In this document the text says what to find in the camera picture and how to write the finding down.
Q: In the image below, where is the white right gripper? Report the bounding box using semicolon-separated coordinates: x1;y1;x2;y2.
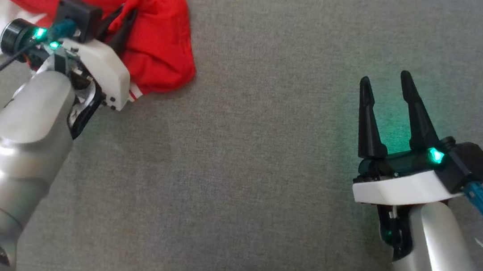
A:
347;66;477;214

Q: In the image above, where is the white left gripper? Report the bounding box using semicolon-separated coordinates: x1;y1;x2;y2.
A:
53;0;139;113

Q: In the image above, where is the red white basketball jersey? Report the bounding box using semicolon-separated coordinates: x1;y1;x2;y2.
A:
0;0;204;106

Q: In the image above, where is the grey sofa seat cushion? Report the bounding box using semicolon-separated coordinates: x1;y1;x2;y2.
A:
0;0;483;271

